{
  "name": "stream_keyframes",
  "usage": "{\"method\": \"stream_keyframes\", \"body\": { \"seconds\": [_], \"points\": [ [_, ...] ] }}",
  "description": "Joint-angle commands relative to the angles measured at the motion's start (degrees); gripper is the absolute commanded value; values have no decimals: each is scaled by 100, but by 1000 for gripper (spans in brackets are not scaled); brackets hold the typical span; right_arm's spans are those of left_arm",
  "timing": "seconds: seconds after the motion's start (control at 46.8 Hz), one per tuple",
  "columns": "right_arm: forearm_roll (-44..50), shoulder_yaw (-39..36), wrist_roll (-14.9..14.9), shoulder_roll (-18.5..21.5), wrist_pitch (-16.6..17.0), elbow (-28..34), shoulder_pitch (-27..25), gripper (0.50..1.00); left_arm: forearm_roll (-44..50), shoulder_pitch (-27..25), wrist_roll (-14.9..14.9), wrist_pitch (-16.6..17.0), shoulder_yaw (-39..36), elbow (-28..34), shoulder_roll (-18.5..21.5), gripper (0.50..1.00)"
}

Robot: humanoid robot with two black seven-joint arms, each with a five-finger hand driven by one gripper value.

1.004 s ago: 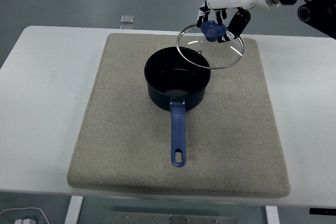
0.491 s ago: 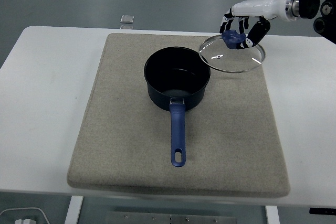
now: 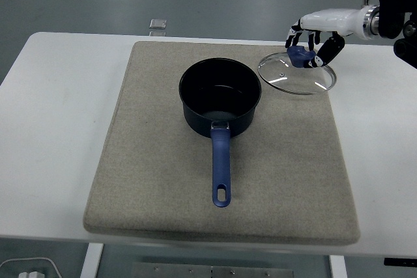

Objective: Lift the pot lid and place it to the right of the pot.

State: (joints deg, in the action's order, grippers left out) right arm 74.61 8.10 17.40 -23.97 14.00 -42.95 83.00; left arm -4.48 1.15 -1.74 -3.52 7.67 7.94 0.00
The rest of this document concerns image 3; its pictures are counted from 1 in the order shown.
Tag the black flat bar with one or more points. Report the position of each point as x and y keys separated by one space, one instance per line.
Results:
x=400 y=262

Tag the beige fabric mat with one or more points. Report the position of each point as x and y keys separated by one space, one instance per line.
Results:
x=156 y=161

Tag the white table leg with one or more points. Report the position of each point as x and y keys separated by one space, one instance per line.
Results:
x=91 y=261
x=337 y=268

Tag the glass pot lid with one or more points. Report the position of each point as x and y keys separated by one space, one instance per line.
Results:
x=293 y=76

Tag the robot hand, white shell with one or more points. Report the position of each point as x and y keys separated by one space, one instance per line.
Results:
x=335 y=21

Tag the grey metal plate with screws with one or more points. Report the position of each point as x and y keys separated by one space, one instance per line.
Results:
x=211 y=271

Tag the white power adapter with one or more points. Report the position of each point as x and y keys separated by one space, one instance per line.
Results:
x=31 y=274

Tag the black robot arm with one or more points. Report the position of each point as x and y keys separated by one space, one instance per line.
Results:
x=391 y=17

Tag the small silver floor plate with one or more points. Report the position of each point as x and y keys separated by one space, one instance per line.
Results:
x=158 y=23
x=157 y=33

